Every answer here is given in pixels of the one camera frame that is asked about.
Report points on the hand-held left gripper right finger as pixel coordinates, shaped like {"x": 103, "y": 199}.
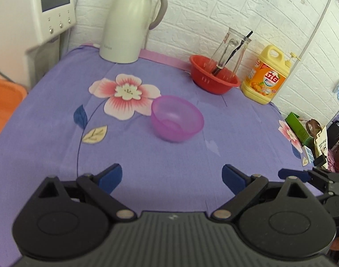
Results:
{"x": 233, "y": 178}

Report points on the red plastic colander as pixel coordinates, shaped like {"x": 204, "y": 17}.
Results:
{"x": 211, "y": 83}

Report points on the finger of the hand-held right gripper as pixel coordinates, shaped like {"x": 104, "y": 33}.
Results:
{"x": 293, "y": 174}

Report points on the clear glass jar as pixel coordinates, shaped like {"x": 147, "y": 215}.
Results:
{"x": 233, "y": 50}

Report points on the beige tote bag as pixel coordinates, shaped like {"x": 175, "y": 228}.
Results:
{"x": 319, "y": 144}

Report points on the small blue white box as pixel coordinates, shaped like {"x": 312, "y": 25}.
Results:
{"x": 309, "y": 154}

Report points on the white vertical pipe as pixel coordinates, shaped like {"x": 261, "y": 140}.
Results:
{"x": 316, "y": 25}

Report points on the green box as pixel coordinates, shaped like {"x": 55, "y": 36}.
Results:
{"x": 297, "y": 129}

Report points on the purple floral tablecloth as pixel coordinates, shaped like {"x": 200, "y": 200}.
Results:
{"x": 61, "y": 158}

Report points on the purple plastic bowl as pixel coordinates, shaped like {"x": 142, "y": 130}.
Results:
{"x": 176, "y": 119}

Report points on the black straw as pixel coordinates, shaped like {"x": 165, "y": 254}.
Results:
{"x": 233, "y": 52}

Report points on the orange plastic basin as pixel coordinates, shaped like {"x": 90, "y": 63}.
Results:
{"x": 5, "y": 103}

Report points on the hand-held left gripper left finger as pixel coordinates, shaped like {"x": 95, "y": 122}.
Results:
{"x": 110, "y": 175}

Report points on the white thermos jug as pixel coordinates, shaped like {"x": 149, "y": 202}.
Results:
{"x": 127, "y": 25}

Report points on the yellow detergent bottle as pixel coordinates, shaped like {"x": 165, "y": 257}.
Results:
{"x": 266, "y": 80}

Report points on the white water dispenser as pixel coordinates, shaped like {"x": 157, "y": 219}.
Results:
{"x": 19, "y": 33}

